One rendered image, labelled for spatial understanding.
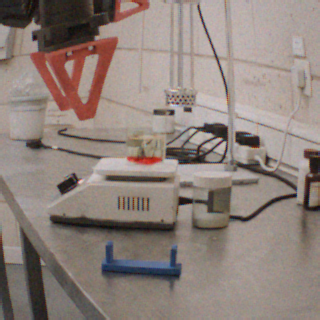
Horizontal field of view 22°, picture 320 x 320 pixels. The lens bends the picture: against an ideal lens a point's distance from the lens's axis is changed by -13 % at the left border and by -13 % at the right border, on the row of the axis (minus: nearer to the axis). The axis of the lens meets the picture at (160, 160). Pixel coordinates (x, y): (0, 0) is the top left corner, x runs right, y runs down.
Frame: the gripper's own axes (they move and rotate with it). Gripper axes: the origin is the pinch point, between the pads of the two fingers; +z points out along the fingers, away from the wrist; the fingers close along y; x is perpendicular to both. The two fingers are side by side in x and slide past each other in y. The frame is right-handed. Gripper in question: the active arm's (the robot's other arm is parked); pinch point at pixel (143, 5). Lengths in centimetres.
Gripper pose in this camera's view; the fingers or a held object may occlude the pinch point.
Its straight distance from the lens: 140.0
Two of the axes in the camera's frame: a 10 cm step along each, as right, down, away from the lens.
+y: -5.0, -1.6, 8.5
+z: 8.6, -0.5, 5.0
